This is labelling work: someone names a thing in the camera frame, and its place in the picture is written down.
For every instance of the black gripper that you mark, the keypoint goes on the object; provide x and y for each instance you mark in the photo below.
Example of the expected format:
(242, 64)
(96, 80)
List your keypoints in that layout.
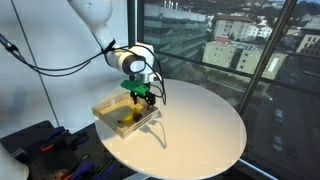
(143, 94)

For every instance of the dark purple plum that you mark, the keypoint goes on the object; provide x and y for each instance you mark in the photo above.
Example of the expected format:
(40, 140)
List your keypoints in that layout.
(137, 117)

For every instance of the light wooden crate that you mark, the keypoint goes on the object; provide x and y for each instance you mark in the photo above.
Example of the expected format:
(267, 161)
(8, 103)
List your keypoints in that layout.
(110, 115)

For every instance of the yellow banana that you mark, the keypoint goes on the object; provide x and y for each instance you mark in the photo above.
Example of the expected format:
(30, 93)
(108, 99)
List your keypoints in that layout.
(126, 119)

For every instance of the blue spring clamp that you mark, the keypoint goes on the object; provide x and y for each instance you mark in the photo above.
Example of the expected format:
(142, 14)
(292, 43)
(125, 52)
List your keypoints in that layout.
(77, 140)
(80, 168)
(55, 138)
(104, 170)

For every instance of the perforated mounting board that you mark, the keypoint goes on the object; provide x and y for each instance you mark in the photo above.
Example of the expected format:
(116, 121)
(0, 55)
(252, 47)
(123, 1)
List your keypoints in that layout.
(36, 160)

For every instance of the white rounded cover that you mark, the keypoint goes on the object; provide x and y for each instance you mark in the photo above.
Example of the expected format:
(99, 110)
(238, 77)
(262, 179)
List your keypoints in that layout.
(11, 165)

